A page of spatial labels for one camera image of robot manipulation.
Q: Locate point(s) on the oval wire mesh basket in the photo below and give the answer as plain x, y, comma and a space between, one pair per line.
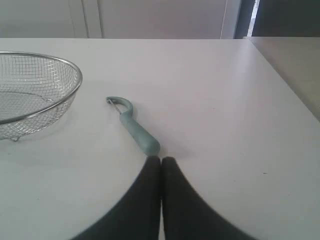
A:
36, 90

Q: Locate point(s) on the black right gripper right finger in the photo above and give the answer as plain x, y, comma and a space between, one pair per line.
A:
186, 216

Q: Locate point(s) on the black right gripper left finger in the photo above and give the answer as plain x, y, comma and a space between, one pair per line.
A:
136, 216

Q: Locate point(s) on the adjacent white table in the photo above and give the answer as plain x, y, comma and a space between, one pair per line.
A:
297, 61

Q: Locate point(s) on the teal handled vegetable peeler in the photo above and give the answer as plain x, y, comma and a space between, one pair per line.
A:
146, 142

